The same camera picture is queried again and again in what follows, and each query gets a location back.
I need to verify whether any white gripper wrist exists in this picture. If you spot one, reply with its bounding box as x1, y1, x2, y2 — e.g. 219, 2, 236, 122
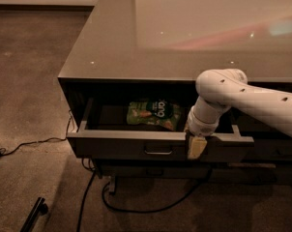
187, 107, 219, 160

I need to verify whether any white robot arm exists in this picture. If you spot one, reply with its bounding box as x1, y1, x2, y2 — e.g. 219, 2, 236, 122
187, 69, 292, 160

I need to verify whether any dark grey drawer cabinet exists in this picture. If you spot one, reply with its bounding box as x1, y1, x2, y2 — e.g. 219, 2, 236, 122
58, 0, 292, 180

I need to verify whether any green snack bag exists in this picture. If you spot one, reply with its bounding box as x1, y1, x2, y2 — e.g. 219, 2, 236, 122
127, 100, 181, 131

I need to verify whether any black metal bar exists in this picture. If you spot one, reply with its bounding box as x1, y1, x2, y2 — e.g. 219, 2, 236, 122
20, 197, 48, 232

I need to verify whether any black looped floor cable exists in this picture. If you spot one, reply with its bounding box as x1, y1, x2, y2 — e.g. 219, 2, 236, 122
101, 169, 214, 215

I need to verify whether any thick black floor cable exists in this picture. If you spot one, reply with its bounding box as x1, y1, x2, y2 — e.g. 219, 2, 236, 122
75, 159, 97, 232

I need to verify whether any thin black power cable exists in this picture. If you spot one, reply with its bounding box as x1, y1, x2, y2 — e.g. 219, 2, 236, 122
0, 110, 75, 170

